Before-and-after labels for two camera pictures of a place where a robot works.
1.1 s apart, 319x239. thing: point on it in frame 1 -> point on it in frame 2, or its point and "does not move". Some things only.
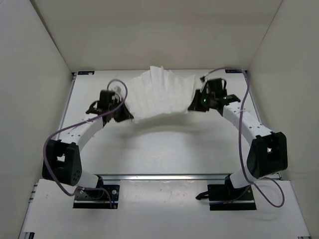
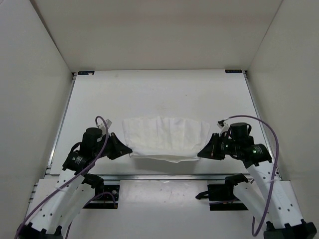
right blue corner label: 233,70 does not move
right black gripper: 195,105 -> 211,151
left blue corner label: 85,72 does not move
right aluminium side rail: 245,72 does not move
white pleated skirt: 157,91 -> 165,139
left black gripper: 126,115 -> 120,148
